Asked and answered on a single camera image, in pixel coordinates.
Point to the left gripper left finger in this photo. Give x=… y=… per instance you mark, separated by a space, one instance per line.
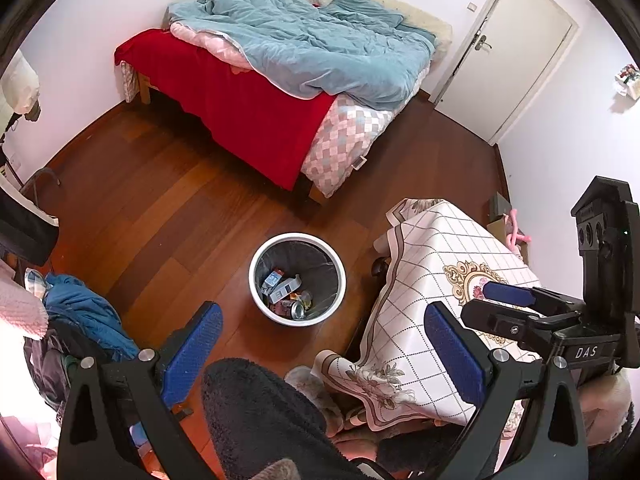
x=105 y=399

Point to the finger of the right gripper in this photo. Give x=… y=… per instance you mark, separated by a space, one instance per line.
x=554 y=323
x=525 y=294

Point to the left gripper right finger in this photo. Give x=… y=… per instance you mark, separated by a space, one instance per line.
x=551 y=440

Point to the red soda can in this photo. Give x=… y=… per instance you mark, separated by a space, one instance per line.
x=298 y=311

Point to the blue white small carton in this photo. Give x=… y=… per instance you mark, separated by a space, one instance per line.
x=272 y=279

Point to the pink white paper carton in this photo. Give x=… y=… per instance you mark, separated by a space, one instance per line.
x=284 y=288

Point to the white round trash bin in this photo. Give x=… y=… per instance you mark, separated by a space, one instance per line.
x=318 y=265

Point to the pink plastic toy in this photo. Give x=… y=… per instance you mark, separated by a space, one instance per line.
x=515 y=239

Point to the blue clothes pile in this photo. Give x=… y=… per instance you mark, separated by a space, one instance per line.
x=68 y=300

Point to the white checked tablecloth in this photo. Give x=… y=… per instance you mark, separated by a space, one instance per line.
x=440 y=259

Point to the white door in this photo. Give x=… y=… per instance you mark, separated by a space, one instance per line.
x=508 y=56

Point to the black chair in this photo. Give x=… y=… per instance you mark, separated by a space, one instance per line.
x=26 y=230

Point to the pink checked blanket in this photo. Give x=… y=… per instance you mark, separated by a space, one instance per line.
x=343 y=139

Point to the light blue duvet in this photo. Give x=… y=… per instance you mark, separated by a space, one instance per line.
x=348 y=46

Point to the red bed sheet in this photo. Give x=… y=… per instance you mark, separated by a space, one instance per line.
x=245 y=113

